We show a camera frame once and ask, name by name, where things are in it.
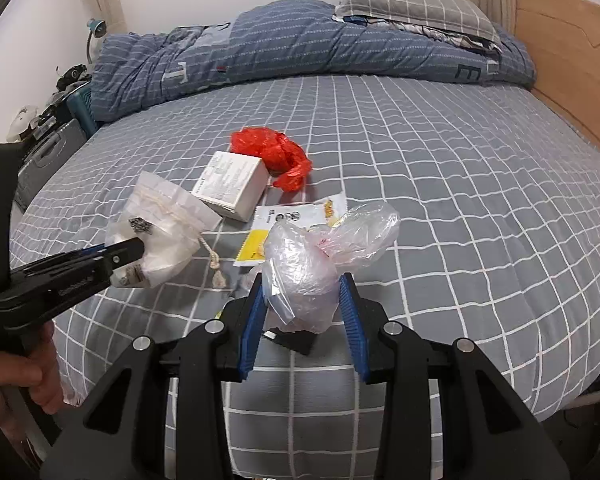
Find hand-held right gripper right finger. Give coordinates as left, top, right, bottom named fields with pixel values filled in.
left=336, top=272, right=573, bottom=480

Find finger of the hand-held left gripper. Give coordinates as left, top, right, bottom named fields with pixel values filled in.
left=54, top=243, right=109, bottom=262
left=9, top=236, right=147, bottom=287

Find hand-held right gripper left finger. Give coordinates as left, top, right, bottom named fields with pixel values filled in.
left=40, top=274, right=268, bottom=480

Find clear plastic bag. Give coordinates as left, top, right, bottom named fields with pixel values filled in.
left=259, top=203, right=401, bottom=335

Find white yellow packet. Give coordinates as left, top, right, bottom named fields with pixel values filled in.
left=233, top=193, right=349, bottom=267

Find white printed carton box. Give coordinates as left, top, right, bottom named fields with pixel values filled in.
left=190, top=151, right=271, bottom=223

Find red plastic bag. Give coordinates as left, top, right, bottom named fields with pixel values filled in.
left=228, top=127, right=314, bottom=192

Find person's left hand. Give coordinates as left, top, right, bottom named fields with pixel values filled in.
left=0, top=319, right=64, bottom=414

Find grey suitcase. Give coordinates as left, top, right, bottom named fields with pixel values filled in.
left=14, top=118, right=89, bottom=212

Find teal suitcase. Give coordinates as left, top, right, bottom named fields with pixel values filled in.
left=64, top=82, right=99, bottom=137

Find bed with grey checked sheet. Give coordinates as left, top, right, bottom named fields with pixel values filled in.
left=9, top=73, right=600, bottom=477

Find dark clutter pile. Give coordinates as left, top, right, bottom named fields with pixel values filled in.
left=54, top=63, right=94, bottom=92

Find blue desk lamp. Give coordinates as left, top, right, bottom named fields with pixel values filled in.
left=85, top=17, right=109, bottom=64

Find blue striped quilt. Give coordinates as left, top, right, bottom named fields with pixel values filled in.
left=88, top=0, right=537, bottom=124

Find grey checked pillow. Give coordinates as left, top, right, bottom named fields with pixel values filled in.
left=334, top=0, right=502, bottom=44

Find wooden headboard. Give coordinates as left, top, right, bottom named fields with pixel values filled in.
left=510, top=0, right=600, bottom=167

